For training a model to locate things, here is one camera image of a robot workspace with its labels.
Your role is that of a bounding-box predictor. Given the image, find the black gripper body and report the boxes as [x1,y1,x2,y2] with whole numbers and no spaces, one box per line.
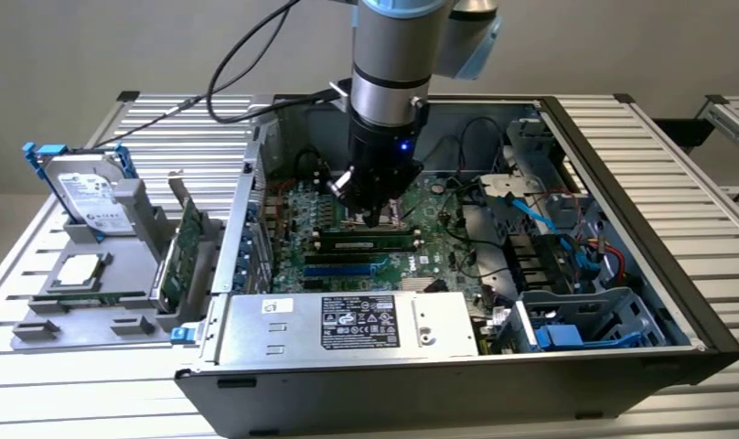
[330,103,432,216]

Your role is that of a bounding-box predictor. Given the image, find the installed green RAM stick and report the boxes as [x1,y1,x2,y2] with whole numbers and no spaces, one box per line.
[316,231,420,252]

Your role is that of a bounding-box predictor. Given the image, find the CPU socket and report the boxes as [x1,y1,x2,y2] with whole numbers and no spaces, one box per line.
[337,194,417,232]

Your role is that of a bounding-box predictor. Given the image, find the green motherboard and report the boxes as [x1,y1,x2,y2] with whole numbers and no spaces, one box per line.
[264,171,517,303]

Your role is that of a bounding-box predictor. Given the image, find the blue expansion slot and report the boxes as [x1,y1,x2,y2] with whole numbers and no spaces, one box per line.
[301,266,376,278]

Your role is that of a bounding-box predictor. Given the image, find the black open PC case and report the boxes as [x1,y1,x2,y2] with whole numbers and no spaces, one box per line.
[173,93,739,434]

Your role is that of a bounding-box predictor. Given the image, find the silver power supply unit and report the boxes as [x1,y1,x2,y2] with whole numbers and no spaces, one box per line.
[202,292,480,365]

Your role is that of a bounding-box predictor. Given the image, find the green graphics card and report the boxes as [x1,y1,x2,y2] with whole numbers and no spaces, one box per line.
[149,170,203,315]

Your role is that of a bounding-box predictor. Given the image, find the grey metal disk bay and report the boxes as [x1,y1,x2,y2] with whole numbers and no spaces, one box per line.
[493,285,691,353]

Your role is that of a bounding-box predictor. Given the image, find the grey parts rack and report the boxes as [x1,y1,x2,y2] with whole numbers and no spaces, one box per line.
[7,178,225,352]

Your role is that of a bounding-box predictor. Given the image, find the silver hard disk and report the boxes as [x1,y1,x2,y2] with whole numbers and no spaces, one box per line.
[43,154,134,235]

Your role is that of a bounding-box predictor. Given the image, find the silver CPU chip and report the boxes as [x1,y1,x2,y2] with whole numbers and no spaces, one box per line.
[49,255,109,290]

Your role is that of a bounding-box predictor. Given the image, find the black internal wire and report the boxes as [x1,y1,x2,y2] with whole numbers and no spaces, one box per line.
[429,117,505,202]

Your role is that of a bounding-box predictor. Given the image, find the blue data wire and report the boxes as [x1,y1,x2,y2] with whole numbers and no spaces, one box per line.
[507,194,596,280]

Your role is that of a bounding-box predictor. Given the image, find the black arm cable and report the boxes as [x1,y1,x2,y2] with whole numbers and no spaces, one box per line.
[91,0,353,148]

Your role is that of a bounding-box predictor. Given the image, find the red data wire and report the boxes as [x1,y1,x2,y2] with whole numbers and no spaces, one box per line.
[605,244,631,287]

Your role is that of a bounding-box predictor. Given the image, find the blue disk carrier frame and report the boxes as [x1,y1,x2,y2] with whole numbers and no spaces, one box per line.
[21,141,133,239]

